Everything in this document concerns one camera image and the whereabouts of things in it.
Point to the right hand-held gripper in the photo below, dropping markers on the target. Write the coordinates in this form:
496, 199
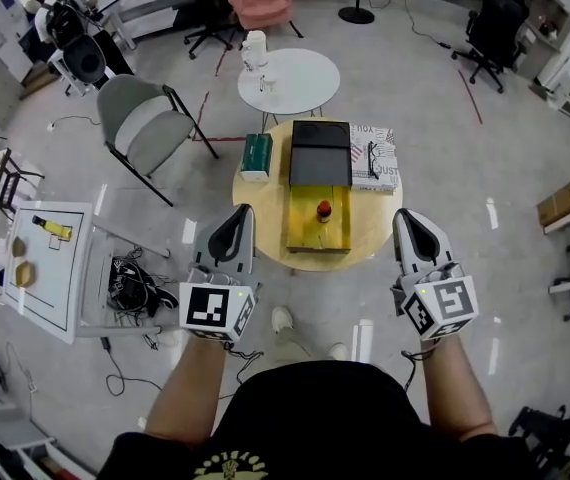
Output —
445, 303

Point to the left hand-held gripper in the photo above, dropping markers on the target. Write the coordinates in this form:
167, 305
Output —
205, 308

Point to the small red-capped bottle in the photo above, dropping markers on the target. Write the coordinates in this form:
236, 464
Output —
324, 212

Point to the person's left forearm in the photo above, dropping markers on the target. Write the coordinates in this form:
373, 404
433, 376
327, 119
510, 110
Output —
187, 393

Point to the person's right forearm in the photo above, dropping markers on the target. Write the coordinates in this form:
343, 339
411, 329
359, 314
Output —
457, 393

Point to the green tissue box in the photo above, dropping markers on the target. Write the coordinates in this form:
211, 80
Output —
257, 153

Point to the round wooden table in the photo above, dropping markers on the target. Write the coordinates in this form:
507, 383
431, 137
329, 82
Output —
265, 203

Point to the person's left white shoe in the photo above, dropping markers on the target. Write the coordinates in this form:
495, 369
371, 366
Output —
282, 319

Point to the person's white shoe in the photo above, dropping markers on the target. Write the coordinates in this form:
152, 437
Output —
338, 351
282, 319

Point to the printed white book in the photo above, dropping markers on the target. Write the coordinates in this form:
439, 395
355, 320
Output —
386, 174

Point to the black eyeglasses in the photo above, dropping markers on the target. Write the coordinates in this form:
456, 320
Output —
372, 148

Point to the person's beige trousers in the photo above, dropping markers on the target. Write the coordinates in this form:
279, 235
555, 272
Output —
300, 348

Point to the person's right white shoe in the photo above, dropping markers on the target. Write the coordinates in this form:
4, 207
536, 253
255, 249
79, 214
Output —
338, 351

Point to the grey chair black legs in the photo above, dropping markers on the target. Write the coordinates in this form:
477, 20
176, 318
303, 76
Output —
155, 133

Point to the olive oil bottle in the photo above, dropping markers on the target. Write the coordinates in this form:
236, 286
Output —
57, 229

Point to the small white cup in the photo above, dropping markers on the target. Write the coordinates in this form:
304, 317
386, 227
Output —
267, 85

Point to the white square table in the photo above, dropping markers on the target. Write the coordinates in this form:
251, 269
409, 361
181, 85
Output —
50, 278

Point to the round white table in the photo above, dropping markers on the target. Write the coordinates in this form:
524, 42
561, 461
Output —
300, 83

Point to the clear labelled bottle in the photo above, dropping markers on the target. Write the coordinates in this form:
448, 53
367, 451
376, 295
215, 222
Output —
250, 62

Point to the person's black t-shirt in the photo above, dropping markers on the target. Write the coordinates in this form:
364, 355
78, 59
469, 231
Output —
325, 423

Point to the large wooden bowl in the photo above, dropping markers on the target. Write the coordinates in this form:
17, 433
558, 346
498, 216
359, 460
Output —
26, 274

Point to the small wooden bowl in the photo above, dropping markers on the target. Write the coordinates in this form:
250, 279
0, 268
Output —
20, 247

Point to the white jug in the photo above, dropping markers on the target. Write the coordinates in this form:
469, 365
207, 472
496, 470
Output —
257, 43

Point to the black swivel chair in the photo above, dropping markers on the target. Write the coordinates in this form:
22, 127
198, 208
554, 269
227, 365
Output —
555, 428

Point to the black round-back chair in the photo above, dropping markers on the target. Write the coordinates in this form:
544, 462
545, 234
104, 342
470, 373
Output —
85, 60

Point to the grey cubby cabinet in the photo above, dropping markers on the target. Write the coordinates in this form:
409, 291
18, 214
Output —
547, 3

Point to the black backpack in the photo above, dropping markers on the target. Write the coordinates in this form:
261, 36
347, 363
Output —
65, 20

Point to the black frame stool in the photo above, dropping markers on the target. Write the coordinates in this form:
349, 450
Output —
7, 183

